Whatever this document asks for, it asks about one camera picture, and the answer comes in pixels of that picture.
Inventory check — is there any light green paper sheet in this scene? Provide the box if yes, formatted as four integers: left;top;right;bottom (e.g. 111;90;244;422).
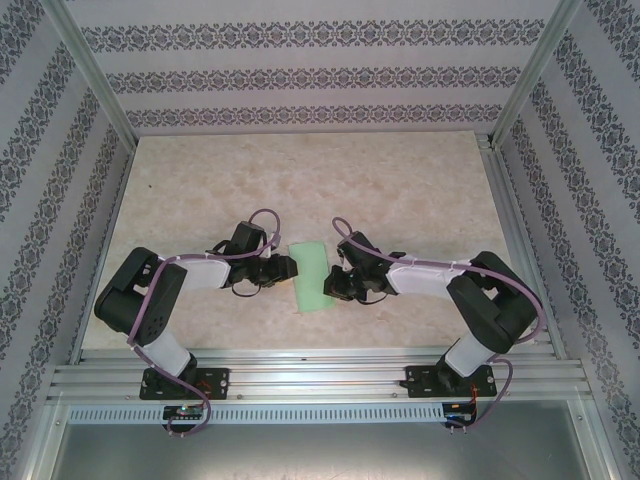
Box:
287;240;339;315

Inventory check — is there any grey sheet metal tray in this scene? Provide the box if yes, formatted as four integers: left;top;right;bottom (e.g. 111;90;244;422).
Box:
49;422;599;480

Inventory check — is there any small circuit board green light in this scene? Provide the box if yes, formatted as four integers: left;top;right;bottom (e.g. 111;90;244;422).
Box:
163;404;205;420

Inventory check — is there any small circuit board blue light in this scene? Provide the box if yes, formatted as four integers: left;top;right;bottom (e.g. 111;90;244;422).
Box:
443;401;477;420

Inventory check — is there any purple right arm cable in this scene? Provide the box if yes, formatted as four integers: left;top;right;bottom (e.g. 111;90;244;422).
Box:
332;217;547;436

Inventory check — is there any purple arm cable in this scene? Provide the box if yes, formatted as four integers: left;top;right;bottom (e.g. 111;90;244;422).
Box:
332;217;547;436
127;208;281;439

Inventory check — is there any long aluminium mounting rail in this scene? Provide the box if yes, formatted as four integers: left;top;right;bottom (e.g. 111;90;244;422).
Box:
49;348;586;401

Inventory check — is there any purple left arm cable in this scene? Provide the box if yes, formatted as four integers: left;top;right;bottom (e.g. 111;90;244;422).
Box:
127;208;281;439

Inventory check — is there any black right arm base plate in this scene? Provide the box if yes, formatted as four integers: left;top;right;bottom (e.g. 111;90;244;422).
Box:
404;364;497;400

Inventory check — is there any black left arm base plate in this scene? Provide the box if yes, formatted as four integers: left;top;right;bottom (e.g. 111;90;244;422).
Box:
140;367;231;401

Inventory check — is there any slotted white cable duct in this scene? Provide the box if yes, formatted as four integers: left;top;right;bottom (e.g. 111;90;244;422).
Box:
67;403;447;425

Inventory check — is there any thin aluminium side rail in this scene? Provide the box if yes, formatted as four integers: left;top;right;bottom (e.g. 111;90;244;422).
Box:
68;142;137;366

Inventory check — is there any wide aluminium side rail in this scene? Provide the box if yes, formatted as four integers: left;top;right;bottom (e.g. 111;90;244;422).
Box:
477;132;569;361

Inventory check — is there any aluminium frame post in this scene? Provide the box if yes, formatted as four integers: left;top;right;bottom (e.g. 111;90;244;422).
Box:
27;399;69;480
572;399;619;480
42;0;137;147
492;0;586;149

